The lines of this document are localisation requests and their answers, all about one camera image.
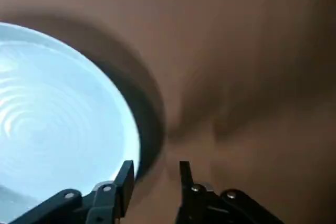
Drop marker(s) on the blue round plate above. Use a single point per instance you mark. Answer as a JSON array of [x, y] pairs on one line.
[[52, 103]]

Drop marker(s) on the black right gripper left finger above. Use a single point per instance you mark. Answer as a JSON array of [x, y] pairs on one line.
[[105, 203]]

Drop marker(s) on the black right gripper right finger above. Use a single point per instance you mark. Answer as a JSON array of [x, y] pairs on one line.
[[199, 205]]

